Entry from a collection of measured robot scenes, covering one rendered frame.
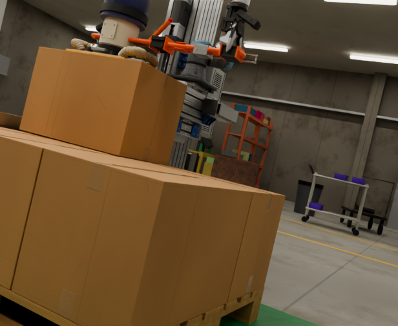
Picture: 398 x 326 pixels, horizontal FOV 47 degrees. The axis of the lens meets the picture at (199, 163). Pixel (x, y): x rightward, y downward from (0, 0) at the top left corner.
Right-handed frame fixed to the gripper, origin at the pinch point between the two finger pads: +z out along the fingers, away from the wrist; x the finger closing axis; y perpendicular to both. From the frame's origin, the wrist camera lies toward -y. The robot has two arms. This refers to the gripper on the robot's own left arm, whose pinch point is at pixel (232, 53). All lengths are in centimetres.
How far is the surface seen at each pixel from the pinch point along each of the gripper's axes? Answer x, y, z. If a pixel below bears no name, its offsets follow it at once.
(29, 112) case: 20, 85, 43
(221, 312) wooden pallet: 26, -30, 95
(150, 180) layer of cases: 82, -25, 54
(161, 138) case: -8, 29, 41
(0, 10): -171, 373, -62
